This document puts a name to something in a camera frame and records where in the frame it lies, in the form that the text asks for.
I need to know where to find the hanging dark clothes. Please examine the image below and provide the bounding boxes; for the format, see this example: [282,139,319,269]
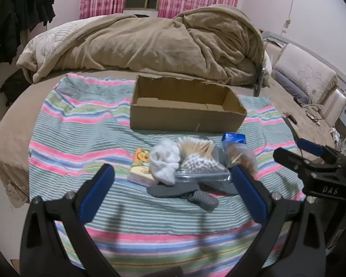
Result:
[0,0,56,73]

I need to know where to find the grey purple pillow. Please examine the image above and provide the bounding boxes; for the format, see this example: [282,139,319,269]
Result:
[274,70,310,103]

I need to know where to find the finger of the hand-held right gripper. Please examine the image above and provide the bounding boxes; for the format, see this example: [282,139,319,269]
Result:
[273,147,346,180]
[284,117,343,164]

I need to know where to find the open cardboard box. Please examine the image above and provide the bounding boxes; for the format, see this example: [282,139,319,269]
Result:
[130,75,248,133]

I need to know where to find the striped pastel blanket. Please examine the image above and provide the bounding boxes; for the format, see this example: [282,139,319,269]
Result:
[29,73,307,277]

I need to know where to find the clear box of cotton swabs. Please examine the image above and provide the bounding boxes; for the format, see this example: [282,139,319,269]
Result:
[176,154,231,183]

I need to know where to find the bed with tan sheet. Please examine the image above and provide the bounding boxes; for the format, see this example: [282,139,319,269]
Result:
[0,69,345,209]

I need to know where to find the tan fleece duvet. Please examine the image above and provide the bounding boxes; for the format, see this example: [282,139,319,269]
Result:
[16,4,271,86]

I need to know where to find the clear bag of brown snacks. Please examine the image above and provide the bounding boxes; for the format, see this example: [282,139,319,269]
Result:
[225,144,259,177]

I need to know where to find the wooden stick cotton swabs bag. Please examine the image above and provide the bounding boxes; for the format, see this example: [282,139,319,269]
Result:
[177,136,215,160]

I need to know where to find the white floral pillow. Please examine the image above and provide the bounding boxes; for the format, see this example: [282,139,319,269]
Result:
[272,43,338,105]

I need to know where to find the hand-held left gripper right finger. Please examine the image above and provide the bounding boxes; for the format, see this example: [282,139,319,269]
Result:
[230,164,327,277]

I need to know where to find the dark cloth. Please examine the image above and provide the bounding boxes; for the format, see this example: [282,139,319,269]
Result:
[0,69,33,107]

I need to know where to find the white sock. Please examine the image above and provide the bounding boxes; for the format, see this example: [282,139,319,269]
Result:
[149,138,182,185]

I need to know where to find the tangled cables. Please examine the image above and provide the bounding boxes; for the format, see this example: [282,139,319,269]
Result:
[293,95,331,126]

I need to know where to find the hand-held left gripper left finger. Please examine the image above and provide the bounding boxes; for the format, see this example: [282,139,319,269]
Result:
[20,163,124,277]

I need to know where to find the orange cartoon tissue pack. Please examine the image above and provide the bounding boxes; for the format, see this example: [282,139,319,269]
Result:
[127,147,158,187]

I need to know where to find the grey sock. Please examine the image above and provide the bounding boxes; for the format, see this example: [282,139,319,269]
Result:
[146,182,203,199]
[186,190,220,212]

